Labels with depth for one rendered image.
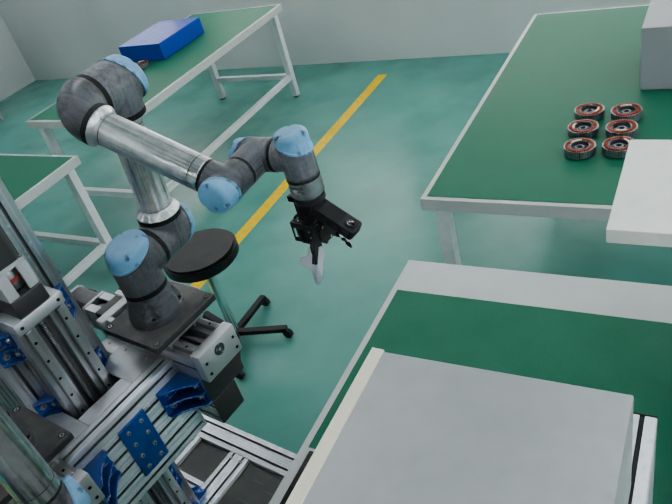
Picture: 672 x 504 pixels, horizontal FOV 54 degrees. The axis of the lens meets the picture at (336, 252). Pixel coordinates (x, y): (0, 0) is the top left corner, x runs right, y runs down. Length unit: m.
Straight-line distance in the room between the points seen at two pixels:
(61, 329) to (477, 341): 1.08
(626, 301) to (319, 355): 1.52
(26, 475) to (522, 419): 0.84
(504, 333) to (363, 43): 4.44
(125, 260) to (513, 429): 1.07
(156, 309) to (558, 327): 1.06
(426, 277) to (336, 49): 4.27
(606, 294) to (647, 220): 0.55
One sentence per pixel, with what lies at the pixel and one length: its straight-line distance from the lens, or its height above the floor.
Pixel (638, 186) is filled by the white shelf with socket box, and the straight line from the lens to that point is 1.59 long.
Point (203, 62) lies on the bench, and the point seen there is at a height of 0.74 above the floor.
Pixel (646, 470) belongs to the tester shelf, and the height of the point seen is 1.12.
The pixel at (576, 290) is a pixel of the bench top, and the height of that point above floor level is 0.75.
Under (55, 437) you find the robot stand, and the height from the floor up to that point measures 1.04.
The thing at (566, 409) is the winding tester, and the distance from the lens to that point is 0.97.
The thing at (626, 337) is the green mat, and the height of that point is 0.75.
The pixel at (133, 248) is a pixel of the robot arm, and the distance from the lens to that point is 1.71.
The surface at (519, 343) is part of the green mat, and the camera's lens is 1.86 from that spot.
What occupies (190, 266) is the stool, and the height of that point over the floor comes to 0.56.
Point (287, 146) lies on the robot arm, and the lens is 1.37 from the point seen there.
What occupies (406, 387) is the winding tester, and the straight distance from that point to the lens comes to 1.02.
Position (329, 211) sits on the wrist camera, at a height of 1.31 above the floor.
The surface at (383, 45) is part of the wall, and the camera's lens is 5.97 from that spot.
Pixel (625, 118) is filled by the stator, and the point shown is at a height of 0.77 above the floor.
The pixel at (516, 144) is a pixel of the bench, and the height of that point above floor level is 0.75.
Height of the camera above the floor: 2.07
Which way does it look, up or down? 35 degrees down
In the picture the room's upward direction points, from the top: 17 degrees counter-clockwise
